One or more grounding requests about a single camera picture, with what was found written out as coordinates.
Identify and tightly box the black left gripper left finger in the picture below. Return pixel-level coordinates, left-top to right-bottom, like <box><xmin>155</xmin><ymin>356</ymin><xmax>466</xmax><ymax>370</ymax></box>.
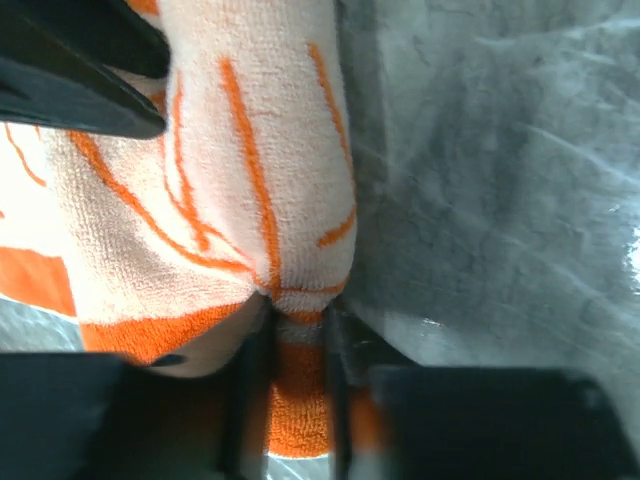
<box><xmin>1</xmin><ymin>304</ymin><xmax>274</xmax><ymax>479</ymax></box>

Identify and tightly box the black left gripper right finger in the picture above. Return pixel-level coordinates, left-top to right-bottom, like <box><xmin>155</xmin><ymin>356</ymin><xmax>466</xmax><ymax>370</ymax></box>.
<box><xmin>323</xmin><ymin>304</ymin><xmax>639</xmax><ymax>479</ymax></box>

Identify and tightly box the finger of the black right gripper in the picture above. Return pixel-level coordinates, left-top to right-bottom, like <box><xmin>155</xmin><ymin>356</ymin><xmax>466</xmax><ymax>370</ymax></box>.
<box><xmin>1</xmin><ymin>59</ymin><xmax>166</xmax><ymax>139</ymax></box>
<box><xmin>1</xmin><ymin>0</ymin><xmax>170</xmax><ymax>79</ymax></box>

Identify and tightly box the orange cartoon towel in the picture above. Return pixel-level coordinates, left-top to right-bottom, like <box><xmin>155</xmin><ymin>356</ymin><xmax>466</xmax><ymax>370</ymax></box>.
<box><xmin>1</xmin><ymin>1</ymin><xmax>357</xmax><ymax>459</ymax></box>

